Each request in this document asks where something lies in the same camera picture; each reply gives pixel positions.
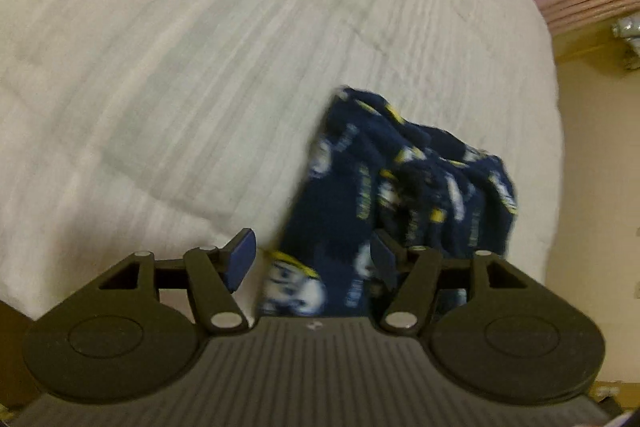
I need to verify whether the white ribbed bedspread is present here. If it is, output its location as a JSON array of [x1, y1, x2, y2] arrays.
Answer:
[[1, 0, 563, 317]]

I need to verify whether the silver puffer jacket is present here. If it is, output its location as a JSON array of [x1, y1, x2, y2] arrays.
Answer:
[[611, 12, 640, 70]]

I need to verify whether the navy patterned fleece garment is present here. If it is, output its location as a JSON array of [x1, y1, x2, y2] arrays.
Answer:
[[260, 88, 518, 317]]

